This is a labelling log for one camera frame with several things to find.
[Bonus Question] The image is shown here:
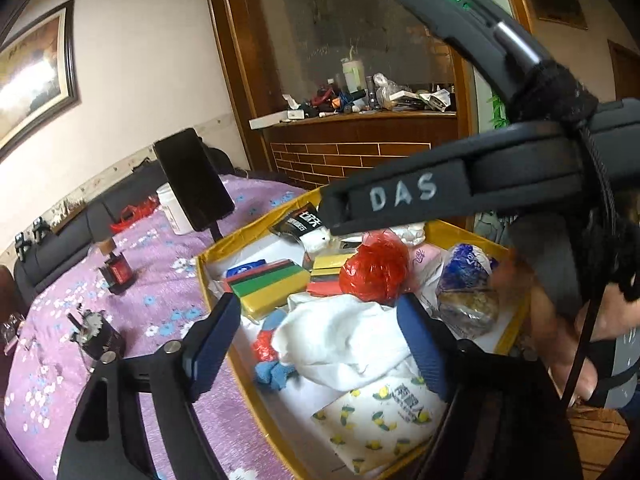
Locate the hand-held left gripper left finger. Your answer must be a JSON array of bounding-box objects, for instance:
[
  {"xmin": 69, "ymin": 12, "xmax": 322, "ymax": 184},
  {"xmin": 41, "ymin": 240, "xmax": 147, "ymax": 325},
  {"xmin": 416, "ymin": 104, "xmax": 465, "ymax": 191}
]
[{"xmin": 57, "ymin": 292, "xmax": 242, "ymax": 480}]

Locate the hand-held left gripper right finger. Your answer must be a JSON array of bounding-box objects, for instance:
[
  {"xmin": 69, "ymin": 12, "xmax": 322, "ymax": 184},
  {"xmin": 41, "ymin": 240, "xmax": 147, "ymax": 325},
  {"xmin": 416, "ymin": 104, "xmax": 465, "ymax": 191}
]
[{"xmin": 397, "ymin": 292, "xmax": 583, "ymax": 480}]

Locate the blue white plastic bag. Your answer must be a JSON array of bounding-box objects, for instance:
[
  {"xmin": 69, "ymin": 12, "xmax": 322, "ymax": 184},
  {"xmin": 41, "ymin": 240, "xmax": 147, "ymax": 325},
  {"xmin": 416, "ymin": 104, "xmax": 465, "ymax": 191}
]
[{"xmin": 435, "ymin": 242, "xmax": 501, "ymax": 338}]

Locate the yellow green sponge pack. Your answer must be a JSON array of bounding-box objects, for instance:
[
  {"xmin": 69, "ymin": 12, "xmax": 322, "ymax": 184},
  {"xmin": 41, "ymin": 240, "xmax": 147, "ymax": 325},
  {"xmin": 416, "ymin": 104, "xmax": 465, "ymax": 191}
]
[{"xmin": 227, "ymin": 260, "xmax": 311, "ymax": 318}]

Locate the blue tissue pack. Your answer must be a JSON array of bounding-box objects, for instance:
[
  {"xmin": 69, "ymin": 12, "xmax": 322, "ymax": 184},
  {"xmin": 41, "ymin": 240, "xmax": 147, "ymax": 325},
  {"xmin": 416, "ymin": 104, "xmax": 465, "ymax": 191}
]
[{"xmin": 225, "ymin": 259, "xmax": 271, "ymax": 281}]

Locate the pink tissue pack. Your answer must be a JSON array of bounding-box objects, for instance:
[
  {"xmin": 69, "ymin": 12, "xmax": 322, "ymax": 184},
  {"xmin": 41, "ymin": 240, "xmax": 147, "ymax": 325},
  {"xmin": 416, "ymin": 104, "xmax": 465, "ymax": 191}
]
[{"xmin": 407, "ymin": 242, "xmax": 451, "ymax": 306}]

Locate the lemon print tissue pack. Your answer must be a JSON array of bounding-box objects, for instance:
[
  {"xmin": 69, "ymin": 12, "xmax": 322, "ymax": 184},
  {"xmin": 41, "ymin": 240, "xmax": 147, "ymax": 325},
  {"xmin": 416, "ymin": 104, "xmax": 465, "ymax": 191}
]
[{"xmin": 312, "ymin": 375, "xmax": 448, "ymax": 476}]

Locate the red plastic bag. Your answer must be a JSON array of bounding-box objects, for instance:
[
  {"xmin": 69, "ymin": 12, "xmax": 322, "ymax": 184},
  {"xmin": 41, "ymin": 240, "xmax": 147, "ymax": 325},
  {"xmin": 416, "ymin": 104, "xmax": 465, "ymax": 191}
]
[{"xmin": 340, "ymin": 230, "xmax": 411, "ymax": 306}]

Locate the yellow cardboard box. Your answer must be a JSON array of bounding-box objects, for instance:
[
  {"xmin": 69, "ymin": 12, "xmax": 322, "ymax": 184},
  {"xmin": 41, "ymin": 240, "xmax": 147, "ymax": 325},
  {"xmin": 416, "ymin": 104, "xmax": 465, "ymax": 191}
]
[{"xmin": 195, "ymin": 187, "xmax": 531, "ymax": 480}]

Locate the red sponge pack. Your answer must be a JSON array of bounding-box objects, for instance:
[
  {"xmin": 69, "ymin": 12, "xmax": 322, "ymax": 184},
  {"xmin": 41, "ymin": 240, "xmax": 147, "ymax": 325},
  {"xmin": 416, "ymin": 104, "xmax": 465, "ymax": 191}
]
[{"xmin": 305, "ymin": 254, "xmax": 358, "ymax": 298}]

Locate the black snack packet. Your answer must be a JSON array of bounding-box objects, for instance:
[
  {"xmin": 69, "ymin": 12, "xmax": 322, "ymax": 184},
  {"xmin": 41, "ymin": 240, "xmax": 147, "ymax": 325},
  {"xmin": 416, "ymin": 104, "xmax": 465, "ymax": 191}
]
[{"xmin": 267, "ymin": 202, "xmax": 331, "ymax": 243}]

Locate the person's right hand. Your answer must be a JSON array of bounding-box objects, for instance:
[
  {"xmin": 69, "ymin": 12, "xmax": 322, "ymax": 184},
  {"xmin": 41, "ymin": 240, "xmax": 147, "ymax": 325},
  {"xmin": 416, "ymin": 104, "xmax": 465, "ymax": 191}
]
[{"xmin": 531, "ymin": 285, "xmax": 621, "ymax": 407}]

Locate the green plant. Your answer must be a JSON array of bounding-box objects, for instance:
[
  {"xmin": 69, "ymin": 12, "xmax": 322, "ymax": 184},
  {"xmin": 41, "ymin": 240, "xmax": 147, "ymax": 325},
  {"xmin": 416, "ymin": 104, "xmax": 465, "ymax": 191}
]
[{"xmin": 487, "ymin": 92, "xmax": 511, "ymax": 131}]

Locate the electric motor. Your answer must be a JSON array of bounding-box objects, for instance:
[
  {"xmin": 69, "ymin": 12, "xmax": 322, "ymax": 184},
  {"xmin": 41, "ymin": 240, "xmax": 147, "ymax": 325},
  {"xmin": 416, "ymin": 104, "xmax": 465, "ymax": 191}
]
[{"xmin": 67, "ymin": 307, "xmax": 125, "ymax": 361}]

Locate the dark bottle red label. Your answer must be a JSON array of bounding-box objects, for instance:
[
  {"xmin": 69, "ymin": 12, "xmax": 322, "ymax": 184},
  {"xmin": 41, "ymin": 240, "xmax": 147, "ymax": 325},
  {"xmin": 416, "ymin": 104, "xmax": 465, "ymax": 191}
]
[{"xmin": 97, "ymin": 247, "xmax": 136, "ymax": 295}]

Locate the white plastic jar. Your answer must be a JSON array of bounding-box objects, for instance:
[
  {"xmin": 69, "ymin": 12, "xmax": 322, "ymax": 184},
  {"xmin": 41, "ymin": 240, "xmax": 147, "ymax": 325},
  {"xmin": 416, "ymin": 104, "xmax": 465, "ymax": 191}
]
[{"xmin": 156, "ymin": 183, "xmax": 196, "ymax": 236}]

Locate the pile of counter clutter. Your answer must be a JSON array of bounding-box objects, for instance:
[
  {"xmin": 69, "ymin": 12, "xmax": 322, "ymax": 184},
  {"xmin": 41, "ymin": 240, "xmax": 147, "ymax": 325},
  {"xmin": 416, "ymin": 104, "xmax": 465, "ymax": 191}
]
[{"xmin": 282, "ymin": 72, "xmax": 457, "ymax": 121}]

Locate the black smartphone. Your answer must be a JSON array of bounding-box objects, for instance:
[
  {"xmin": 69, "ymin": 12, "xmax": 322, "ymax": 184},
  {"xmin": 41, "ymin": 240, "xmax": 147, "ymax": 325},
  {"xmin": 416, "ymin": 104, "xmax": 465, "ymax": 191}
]
[{"xmin": 152, "ymin": 128, "xmax": 236, "ymax": 233}]

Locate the wooden counter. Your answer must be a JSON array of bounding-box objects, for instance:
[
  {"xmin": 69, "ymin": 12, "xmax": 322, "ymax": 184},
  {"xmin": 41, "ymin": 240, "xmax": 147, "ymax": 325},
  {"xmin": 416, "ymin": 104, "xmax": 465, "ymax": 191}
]
[{"xmin": 250, "ymin": 110, "xmax": 458, "ymax": 191}]

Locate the black leather sofa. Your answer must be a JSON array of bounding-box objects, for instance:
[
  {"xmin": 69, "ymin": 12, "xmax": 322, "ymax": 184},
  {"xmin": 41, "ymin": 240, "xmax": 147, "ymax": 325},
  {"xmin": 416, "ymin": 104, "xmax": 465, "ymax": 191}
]
[{"xmin": 12, "ymin": 147, "xmax": 236, "ymax": 301}]

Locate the white jug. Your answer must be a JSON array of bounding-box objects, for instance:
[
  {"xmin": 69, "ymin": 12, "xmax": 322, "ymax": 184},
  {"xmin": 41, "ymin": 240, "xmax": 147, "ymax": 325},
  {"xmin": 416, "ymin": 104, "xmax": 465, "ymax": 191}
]
[{"xmin": 341, "ymin": 57, "xmax": 365, "ymax": 106}]

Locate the dark side table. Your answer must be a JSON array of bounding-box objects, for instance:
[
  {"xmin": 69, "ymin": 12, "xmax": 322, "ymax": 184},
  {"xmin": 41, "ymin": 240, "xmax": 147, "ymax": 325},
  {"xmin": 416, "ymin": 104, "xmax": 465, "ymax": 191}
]
[{"xmin": 0, "ymin": 312, "xmax": 23, "ymax": 356}]

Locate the brown armchair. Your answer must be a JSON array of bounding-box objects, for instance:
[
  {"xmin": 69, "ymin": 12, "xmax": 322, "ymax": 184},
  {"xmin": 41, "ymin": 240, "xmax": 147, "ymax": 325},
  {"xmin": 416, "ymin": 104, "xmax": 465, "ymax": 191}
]
[{"xmin": 0, "ymin": 265, "xmax": 28, "ymax": 331}]

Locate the black cable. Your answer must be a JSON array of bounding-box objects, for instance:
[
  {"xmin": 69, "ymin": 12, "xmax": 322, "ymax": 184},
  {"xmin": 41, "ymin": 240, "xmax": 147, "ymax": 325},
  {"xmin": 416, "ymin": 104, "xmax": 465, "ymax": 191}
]
[{"xmin": 567, "ymin": 120, "xmax": 618, "ymax": 408}]

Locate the framed wall painting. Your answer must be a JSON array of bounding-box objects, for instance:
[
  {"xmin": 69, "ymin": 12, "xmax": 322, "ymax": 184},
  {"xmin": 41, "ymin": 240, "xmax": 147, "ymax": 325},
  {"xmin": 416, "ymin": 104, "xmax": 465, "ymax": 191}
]
[{"xmin": 0, "ymin": 0, "xmax": 81, "ymax": 161}]

